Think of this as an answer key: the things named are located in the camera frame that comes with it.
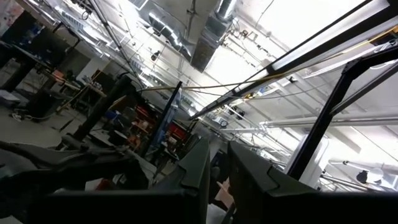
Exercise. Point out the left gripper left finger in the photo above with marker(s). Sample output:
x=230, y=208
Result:
x=186, y=199

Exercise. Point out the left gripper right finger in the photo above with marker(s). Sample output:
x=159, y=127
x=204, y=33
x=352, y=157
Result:
x=261, y=199

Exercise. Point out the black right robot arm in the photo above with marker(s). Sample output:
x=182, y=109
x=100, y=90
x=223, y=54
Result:
x=77, y=168

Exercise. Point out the white paper sheet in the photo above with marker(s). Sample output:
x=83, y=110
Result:
x=216, y=216

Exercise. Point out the red storage rack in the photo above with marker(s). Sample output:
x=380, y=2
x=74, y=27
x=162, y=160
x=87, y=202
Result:
x=177, y=132

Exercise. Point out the thin black pole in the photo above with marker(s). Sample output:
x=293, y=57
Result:
x=164, y=115

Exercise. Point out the white ceiling pipe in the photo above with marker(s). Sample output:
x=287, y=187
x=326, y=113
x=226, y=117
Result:
x=342, y=119

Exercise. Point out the black desk pole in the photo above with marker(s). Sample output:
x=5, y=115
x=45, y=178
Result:
x=102, y=107

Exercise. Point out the black workbench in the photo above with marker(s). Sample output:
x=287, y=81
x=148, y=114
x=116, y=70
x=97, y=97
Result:
x=18, y=62

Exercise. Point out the black upright frame post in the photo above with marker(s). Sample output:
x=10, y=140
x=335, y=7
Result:
x=323, y=121

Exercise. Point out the black overhead frame beam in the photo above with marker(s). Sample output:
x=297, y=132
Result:
x=236, y=96

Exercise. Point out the silver ventilation duct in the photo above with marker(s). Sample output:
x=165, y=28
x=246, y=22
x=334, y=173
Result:
x=211, y=40

